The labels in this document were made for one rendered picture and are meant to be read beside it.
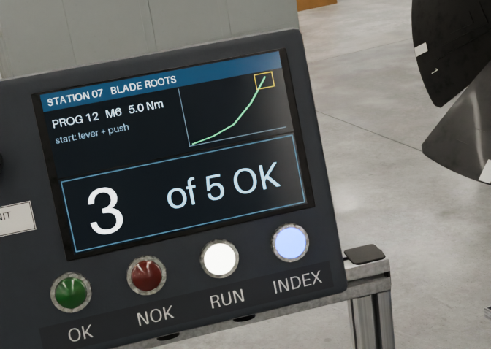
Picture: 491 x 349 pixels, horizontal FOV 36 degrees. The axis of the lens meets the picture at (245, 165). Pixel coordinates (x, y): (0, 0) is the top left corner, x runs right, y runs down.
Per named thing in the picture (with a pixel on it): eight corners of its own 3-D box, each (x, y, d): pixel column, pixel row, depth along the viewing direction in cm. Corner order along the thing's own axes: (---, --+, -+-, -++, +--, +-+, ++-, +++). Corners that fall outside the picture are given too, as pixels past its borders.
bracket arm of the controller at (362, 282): (378, 274, 64) (375, 242, 63) (392, 290, 61) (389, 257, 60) (102, 340, 60) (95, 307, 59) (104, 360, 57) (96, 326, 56)
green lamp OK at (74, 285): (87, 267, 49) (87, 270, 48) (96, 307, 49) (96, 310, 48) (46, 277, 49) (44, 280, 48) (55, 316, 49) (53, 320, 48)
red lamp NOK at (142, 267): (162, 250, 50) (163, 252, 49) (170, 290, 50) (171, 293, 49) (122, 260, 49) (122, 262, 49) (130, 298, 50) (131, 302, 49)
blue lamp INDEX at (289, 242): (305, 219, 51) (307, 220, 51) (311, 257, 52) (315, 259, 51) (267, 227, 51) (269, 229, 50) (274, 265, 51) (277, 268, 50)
